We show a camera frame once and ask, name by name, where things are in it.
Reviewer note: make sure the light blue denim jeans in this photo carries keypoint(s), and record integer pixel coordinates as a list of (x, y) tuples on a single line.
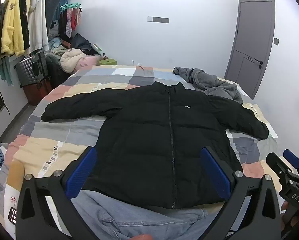
[(119, 217)]

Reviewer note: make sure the black bag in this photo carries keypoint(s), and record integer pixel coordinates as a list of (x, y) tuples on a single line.
[(55, 71)]

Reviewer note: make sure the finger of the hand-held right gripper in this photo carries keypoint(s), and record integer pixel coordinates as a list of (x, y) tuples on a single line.
[(277, 163), (292, 157)]

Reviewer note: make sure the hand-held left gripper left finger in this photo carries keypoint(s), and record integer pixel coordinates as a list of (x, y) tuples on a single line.
[(80, 175)]

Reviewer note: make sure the dark grey hanging garment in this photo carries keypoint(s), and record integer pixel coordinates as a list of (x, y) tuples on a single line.
[(50, 2)]

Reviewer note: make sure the black puffer jacket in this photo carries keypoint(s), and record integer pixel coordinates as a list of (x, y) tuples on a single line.
[(152, 140)]

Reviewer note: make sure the white hoodie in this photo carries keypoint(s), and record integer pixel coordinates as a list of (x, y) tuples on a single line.
[(38, 25)]

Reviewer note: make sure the red-brown trunk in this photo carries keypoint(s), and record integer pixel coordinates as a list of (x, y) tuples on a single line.
[(37, 92)]

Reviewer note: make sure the long wall switch panel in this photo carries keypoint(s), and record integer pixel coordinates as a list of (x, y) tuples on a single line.
[(160, 19)]

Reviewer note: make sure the teal hanging cloth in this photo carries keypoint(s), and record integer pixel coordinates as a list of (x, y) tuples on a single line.
[(5, 71)]

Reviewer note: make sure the grey fleece garment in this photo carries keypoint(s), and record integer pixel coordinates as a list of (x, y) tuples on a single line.
[(209, 82)]

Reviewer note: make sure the cream blanket bundle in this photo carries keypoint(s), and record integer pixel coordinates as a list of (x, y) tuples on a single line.
[(70, 58)]

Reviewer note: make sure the grey door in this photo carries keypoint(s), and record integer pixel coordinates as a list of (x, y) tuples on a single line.
[(252, 37)]

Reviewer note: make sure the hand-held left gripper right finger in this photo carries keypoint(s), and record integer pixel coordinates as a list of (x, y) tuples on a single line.
[(214, 175)]

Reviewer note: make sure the yellow fleece jacket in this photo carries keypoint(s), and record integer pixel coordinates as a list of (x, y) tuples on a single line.
[(12, 27)]

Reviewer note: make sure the hanging small laundry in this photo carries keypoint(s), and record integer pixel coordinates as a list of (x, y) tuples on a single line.
[(70, 22)]

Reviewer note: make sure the teal clip drying hanger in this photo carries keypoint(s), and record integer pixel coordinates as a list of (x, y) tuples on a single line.
[(70, 5)]

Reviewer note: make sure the dark clothes pile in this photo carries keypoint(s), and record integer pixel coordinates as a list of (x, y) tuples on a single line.
[(80, 43)]

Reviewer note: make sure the small grey wall switch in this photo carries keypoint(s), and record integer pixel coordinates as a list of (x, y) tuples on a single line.
[(276, 41)]

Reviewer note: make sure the grey hard suitcase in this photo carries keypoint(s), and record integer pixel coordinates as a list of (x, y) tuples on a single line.
[(29, 68)]

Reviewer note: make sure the white charger plug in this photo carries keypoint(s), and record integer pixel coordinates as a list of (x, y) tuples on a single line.
[(139, 64)]

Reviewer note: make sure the person's right hand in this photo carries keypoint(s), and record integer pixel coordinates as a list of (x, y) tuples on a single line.
[(284, 206)]

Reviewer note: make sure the patchwork bed quilt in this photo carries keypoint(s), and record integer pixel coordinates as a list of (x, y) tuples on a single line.
[(52, 130)]

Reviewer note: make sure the black hanging garment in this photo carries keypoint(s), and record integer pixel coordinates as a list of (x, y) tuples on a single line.
[(23, 17)]

